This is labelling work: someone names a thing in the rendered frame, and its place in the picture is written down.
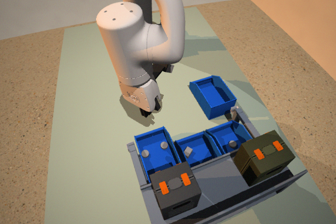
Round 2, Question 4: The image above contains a blue bin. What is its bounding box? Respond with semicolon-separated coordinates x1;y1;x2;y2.
206;120;252;155
134;126;182;183
175;131;222;168
190;75;237;120

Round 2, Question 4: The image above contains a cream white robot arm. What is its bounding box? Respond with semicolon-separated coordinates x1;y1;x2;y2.
96;0;185;86

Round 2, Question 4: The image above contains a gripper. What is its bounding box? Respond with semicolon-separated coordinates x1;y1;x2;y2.
118;74;161;118

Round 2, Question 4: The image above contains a grey metal shelf frame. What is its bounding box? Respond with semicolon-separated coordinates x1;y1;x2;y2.
126;106;308;224

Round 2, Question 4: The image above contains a grey metal disc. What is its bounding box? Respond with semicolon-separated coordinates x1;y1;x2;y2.
141;150;149;158
229;141;237;148
161;142;168;150

